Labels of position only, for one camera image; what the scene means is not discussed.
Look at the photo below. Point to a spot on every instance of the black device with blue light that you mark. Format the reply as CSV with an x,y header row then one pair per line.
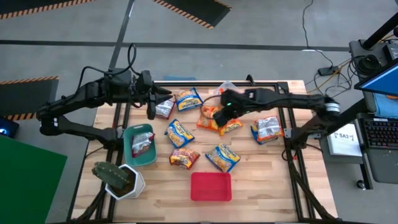
x,y
9,127

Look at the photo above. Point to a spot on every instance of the black table clamp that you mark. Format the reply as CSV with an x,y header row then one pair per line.
x,y
248,78

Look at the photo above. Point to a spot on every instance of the black caster wheel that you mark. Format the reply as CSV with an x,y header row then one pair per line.
x,y
361,184

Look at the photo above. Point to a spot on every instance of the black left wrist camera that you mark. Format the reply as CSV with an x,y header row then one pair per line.
x,y
144,81

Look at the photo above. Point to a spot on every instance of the teal plastic bin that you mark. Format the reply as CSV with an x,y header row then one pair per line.
x,y
146,160

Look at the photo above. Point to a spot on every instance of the grey desk tray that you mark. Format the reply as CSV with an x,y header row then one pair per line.
x,y
385,168

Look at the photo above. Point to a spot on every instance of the black aluminium table frame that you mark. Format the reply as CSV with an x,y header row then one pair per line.
x,y
186,83

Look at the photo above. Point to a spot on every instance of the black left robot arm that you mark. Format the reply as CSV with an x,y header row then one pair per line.
x,y
77,93

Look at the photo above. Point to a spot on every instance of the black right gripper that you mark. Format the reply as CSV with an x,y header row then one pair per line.
x,y
236,102

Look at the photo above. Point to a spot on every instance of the blue floor tape strip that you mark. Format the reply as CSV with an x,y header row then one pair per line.
x,y
178,78

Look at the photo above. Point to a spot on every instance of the green floor board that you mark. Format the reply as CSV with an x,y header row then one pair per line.
x,y
28,180

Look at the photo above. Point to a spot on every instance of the red plastic bin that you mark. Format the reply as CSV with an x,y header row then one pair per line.
x,y
211,186

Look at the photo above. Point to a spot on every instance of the green cactus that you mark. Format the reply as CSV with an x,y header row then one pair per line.
x,y
110,174

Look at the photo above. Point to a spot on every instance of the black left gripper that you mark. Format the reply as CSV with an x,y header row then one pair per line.
x,y
151,107

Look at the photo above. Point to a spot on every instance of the computer monitor with blue screen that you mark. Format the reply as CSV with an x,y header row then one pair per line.
x,y
382,82

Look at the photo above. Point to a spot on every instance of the clear plastic container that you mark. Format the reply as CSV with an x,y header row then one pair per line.
x,y
228,85

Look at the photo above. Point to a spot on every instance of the white labelled paper sheet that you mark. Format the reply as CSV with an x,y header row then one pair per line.
x,y
345,143

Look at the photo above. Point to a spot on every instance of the blue Maruchan ramen pack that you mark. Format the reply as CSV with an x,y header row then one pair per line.
x,y
255,136
188,99
222,158
178,133

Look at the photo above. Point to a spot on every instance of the red Maruchan ramen pack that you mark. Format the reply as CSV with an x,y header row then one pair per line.
x,y
164,110
183,158
141,143

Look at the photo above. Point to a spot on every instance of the white hexagonal plant pot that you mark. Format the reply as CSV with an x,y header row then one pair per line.
x,y
138,183

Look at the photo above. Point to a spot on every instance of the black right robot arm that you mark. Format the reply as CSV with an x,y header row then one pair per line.
x,y
295,101

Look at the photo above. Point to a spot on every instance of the black keyboard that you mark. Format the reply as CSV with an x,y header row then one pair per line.
x,y
381,133

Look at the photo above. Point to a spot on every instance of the small black box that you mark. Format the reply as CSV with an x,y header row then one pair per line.
x,y
392,52

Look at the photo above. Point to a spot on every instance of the blue cloth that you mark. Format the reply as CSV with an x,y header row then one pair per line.
x,y
387,105

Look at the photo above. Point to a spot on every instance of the black diagonal stand bar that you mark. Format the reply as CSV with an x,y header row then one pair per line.
x,y
354,111

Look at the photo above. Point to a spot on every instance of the black stand pole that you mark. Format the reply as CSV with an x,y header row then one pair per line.
x,y
379,31

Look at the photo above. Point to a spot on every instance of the black power adapter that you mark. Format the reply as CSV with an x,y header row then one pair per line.
x,y
328,71

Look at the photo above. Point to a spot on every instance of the black hazard-striped floor mat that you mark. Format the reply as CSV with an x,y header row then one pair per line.
x,y
31,4
199,7
25,96

